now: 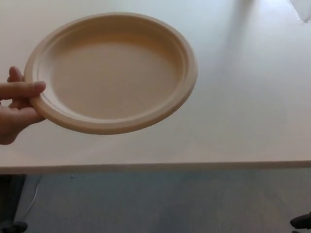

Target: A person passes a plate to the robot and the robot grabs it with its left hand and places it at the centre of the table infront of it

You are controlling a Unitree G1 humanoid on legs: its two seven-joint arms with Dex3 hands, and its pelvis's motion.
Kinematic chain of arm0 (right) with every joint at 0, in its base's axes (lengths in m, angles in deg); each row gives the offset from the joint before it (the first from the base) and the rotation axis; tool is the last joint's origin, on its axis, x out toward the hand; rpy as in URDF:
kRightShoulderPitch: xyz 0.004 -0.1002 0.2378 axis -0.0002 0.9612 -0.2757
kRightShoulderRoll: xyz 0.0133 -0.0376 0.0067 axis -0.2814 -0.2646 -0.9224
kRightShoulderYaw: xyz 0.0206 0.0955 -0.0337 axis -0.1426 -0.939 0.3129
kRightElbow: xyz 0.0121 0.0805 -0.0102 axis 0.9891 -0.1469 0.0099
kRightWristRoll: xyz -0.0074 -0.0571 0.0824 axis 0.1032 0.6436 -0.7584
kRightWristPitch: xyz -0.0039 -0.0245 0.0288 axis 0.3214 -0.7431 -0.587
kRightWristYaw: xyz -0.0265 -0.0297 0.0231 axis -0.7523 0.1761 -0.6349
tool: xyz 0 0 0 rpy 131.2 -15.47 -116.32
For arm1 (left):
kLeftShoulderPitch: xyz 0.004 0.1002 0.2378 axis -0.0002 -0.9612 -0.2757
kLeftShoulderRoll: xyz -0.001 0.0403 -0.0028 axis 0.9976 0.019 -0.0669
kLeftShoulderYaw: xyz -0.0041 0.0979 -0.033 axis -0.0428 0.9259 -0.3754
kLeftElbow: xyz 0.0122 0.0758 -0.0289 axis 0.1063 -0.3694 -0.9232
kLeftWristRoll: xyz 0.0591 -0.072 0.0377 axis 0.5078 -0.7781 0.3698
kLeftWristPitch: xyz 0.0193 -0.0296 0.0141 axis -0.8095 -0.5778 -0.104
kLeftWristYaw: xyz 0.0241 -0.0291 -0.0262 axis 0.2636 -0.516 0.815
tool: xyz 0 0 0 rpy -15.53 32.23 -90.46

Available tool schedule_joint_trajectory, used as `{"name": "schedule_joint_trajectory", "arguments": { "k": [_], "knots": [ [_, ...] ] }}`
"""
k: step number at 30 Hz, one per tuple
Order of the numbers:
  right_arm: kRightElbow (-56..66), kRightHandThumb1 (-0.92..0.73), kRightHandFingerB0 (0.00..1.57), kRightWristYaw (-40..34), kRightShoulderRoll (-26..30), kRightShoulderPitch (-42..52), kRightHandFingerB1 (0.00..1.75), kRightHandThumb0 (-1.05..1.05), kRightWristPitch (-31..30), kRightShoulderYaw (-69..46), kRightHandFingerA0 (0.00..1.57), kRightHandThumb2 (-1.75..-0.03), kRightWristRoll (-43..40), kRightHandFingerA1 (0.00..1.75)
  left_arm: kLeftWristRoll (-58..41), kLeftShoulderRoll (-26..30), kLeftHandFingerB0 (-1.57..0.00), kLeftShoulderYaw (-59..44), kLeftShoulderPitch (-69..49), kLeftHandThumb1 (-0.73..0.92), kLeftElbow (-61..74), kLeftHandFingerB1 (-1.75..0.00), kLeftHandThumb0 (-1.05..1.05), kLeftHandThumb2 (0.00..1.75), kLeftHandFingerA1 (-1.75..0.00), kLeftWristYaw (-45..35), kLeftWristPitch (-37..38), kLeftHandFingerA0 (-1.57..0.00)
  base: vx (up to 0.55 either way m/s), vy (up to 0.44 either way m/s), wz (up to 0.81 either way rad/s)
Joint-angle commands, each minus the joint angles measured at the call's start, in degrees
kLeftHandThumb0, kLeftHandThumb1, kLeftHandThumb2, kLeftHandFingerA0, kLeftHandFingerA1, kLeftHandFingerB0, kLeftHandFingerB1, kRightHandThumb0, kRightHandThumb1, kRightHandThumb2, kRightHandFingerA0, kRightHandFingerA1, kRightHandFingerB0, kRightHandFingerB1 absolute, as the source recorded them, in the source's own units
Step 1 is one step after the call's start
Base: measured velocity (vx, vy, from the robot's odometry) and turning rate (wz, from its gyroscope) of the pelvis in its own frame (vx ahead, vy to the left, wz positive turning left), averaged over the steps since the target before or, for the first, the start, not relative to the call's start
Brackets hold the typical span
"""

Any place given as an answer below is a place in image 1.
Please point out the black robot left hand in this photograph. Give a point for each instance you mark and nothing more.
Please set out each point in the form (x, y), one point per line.
(19, 227)

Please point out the beige paper plate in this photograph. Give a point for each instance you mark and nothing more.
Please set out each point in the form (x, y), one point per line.
(114, 80)

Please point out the dark table leg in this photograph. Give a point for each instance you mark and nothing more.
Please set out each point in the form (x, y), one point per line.
(11, 196)

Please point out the person's bare hand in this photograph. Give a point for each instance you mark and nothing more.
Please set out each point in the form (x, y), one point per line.
(12, 114)

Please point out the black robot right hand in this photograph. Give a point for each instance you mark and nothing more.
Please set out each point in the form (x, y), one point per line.
(302, 221)

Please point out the white curtain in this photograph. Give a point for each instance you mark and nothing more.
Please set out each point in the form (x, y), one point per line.
(303, 9)

